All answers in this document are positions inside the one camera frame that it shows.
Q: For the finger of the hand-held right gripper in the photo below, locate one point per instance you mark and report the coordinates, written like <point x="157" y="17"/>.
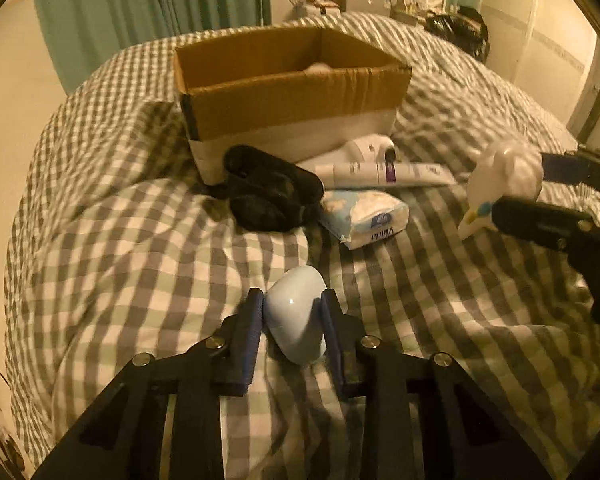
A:
<point x="535" y="217"/>
<point x="580" y="166"/>

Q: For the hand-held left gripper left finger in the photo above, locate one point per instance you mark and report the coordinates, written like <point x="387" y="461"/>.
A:
<point x="255" y="340"/>

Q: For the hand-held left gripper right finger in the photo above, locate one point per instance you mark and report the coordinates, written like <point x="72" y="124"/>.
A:
<point x="331" y="345"/>

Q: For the pale blue egg-shaped case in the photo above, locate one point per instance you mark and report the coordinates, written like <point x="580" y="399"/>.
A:
<point x="295" y="310"/>

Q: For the white plush toy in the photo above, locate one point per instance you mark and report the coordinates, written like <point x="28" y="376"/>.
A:
<point x="505" y="172"/>

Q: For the cardboard box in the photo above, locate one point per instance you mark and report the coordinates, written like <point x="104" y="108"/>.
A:
<point x="280" y="100"/>

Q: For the tissue pack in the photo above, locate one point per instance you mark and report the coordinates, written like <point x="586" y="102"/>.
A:
<point x="365" y="217"/>

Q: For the white wardrobe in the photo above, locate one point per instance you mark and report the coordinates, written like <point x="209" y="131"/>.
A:
<point x="540" y="35"/>

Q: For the checkered blanket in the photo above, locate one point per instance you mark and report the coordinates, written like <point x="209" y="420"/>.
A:
<point x="130" y="260"/>

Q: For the white tube with purple label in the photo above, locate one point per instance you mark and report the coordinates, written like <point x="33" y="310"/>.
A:
<point x="355" y="172"/>

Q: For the black plastic bag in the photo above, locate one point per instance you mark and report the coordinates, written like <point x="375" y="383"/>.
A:
<point x="457" y="30"/>

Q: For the white bottle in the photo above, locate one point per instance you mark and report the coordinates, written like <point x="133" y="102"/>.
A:
<point x="365" y="147"/>

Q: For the white item in box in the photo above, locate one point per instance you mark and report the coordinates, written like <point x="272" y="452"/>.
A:
<point x="319" y="66"/>

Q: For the grey box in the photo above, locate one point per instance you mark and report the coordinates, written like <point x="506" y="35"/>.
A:
<point x="367" y="1"/>

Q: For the green curtain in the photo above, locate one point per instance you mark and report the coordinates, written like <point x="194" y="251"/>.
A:
<point x="145" y="0"/>

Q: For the dark metal frame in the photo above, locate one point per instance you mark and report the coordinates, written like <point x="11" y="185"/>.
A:
<point x="597" y="90"/>

